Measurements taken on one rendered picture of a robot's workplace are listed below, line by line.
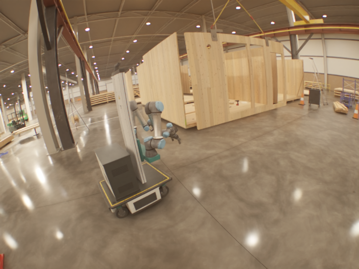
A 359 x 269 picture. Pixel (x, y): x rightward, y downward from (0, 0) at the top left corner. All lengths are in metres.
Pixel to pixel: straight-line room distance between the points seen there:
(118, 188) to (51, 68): 4.77
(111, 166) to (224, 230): 1.44
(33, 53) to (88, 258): 5.77
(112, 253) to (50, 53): 5.63
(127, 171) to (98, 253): 1.06
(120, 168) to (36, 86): 4.75
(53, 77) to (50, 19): 2.13
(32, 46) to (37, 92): 1.64
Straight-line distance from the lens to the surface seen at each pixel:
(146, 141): 1.83
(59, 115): 5.73
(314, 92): 9.97
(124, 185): 1.94
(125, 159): 1.80
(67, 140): 5.85
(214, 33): 5.00
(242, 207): 2.16
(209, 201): 2.22
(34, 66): 6.08
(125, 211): 2.18
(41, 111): 5.90
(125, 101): 1.79
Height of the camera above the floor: 1.56
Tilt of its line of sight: 20 degrees down
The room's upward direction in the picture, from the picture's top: 7 degrees counter-clockwise
